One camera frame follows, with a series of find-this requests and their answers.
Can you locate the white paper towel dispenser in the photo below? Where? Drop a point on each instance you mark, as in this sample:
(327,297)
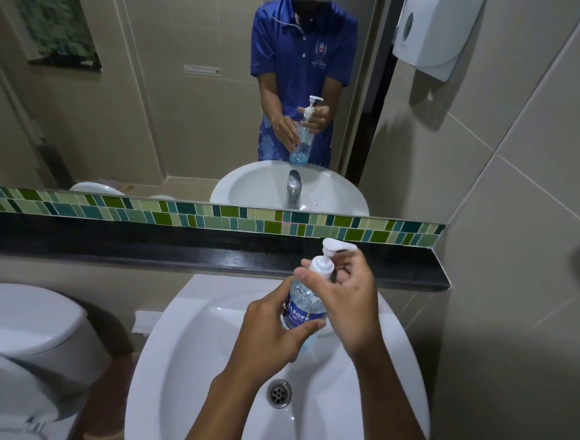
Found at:
(432,29)

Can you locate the person's right forearm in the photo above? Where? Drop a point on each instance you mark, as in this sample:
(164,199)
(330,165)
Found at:
(390,413)

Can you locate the clear blue pump bottle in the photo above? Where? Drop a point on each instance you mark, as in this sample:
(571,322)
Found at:
(303,307)

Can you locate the person's right hand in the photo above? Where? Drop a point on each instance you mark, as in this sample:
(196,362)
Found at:
(353,306)

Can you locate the white paper tissue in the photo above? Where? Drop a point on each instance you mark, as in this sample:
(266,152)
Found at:
(146,322)

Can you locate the white toilet tank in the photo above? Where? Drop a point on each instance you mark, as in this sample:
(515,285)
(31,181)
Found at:
(30,323)

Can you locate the metal sink drain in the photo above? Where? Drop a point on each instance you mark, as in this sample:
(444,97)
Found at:
(279,393)

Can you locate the person's left thumb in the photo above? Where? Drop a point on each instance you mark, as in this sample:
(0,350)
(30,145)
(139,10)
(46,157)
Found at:
(307,328)

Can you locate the wall mirror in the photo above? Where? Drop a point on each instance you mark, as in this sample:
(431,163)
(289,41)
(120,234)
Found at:
(155,94)

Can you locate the black stone ledge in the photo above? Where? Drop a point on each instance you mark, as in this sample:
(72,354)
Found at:
(144,247)

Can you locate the person's left forearm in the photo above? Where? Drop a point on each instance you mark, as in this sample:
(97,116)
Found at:
(226,416)

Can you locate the green mosaic tile strip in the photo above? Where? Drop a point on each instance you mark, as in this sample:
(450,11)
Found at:
(171,213)

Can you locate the person's left hand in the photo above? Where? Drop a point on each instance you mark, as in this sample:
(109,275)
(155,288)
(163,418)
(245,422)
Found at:
(259,334)

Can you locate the person's right thumb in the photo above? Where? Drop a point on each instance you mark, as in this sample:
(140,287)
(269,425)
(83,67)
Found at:
(315,287)

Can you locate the white ceramic washbasin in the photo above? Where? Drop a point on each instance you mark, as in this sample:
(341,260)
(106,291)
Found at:
(185,368)

